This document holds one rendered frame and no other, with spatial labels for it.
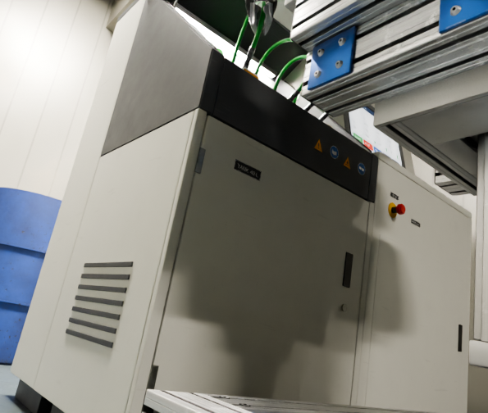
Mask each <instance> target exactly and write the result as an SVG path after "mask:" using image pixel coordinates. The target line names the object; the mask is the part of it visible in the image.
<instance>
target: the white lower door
mask: <svg viewBox="0 0 488 413"><path fill-rule="evenodd" d="M368 209H369V202H368V201H366V200H364V199H362V198H360V197H359V196H357V195H355V194H353V193H351V192H350V191H348V190H346V189H344V188H341V187H340V186H339V185H337V184H334V183H332V182H331V181H330V180H328V179H325V178H323V177H321V176H320V175H318V174H316V173H314V172H312V171H311V170H309V169H307V168H305V167H303V166H301V165H300V164H298V163H296V162H294V161H292V160H290V159H289V158H287V157H285V156H283V155H281V154H280V153H278V152H276V151H274V150H272V149H270V148H269V147H266V146H265V145H263V144H261V143H259V142H257V141H256V140H254V139H252V138H250V137H248V136H247V135H245V134H242V133H240V132H239V131H238V130H236V129H233V128H231V127H230V126H229V125H226V124H224V123H222V122H220V121H219V120H217V119H215V118H213V117H211V116H206V120H205V124H204V128H203V135H202V138H201V143H200V146H199V150H198V157H197V161H196V165H195V169H194V176H193V179H192V184H191V187H190V191H189V198H188V201H187V206H186V209H185V216H184V220H183V225H182V228H181V232H180V239H179V242H178V247H177V250H176V257H175V261H174V265H173V269H172V272H171V279H170V283H169V288H168V291H167V295H166V302H165V306H164V310H163V313H162V320H161V324H160V328H159V332H158V336H157V342H156V347H155V351H154V354H153V361H152V365H151V369H150V373H149V377H148V383H147V387H146V390H147V389H152V390H163V391H173V392H184V393H203V394H204V393H206V394H216V395H226V396H237V397H256V398H267V399H277V400H288V401H298V402H318V403H329V404H339V405H349V403H350V395H351V387H352V378H353V362H354V353H355V344H356V336H357V327H358V311H359V302H360V293H361V285H362V276H363V260H364V251H365V242H366V234H367V218H368Z"/></svg>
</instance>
